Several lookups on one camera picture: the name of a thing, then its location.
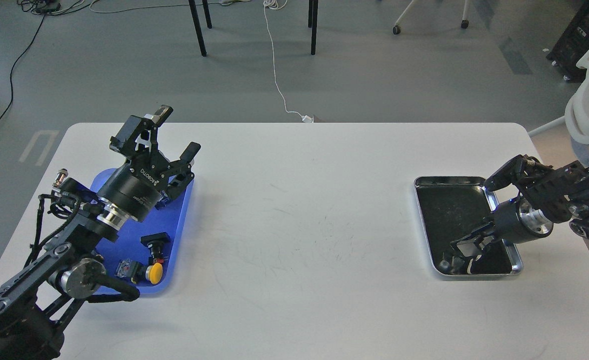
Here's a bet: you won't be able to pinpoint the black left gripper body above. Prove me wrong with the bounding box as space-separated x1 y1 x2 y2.
96 153 170 223

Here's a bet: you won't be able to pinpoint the black table legs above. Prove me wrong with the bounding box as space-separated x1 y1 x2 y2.
188 0 320 57

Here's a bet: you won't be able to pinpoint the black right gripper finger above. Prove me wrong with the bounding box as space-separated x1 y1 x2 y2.
463 243 506 275
437 222 496 275

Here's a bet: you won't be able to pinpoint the black push button switch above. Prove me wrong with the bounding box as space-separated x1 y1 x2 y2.
140 232 171 265

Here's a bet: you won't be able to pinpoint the blue plastic tray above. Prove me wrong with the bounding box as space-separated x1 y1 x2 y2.
96 184 193 297

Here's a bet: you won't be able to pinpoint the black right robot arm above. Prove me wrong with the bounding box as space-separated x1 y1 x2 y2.
437 155 589 274

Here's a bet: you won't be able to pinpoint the black equipment case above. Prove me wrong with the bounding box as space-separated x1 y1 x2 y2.
546 0 589 83

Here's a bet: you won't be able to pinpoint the black floor cable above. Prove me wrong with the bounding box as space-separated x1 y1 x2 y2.
0 0 90 190

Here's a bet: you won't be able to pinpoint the white floor cable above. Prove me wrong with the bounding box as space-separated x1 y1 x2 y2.
89 0 314 123

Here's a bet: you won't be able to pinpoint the yellow push button switch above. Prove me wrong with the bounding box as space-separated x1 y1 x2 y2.
114 259 164 285

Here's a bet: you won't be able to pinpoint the silver metal tray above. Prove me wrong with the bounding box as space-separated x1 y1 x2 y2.
414 176 523 280

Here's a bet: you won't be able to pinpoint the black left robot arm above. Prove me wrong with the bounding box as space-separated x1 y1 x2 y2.
0 105 201 360

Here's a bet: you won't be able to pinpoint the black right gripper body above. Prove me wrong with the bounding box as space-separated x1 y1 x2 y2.
492 197 554 244

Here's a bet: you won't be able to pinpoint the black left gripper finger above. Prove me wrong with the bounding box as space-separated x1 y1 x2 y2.
109 105 173 160
159 142 201 205

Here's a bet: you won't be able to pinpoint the white chair base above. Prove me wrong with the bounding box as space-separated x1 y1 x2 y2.
393 0 470 35

